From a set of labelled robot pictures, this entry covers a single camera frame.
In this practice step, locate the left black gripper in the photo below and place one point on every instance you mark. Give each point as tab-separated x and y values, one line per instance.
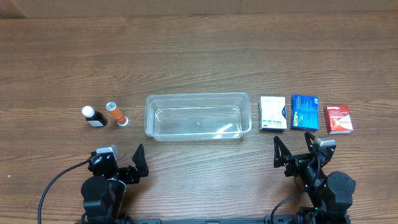
125	172

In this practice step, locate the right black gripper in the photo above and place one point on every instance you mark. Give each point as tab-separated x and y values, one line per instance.
297	157

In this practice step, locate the white medicine box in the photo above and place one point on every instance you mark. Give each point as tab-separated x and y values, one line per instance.
272	111

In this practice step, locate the blue medicine box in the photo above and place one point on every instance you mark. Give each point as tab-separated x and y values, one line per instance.
305	112

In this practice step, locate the orange pill vial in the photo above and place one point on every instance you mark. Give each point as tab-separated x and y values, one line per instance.
117	114

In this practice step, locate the red medicine box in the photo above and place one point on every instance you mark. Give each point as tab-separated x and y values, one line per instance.
338	119

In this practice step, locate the clear plastic container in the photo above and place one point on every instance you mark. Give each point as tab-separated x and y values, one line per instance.
197	116

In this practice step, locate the dark bottle white cap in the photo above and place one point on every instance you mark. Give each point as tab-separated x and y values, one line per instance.
93	117

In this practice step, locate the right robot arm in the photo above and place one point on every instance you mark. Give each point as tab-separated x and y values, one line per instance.
331	195

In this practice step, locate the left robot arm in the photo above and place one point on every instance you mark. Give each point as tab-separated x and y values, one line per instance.
103	193

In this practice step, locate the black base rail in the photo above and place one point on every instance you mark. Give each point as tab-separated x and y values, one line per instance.
211	221

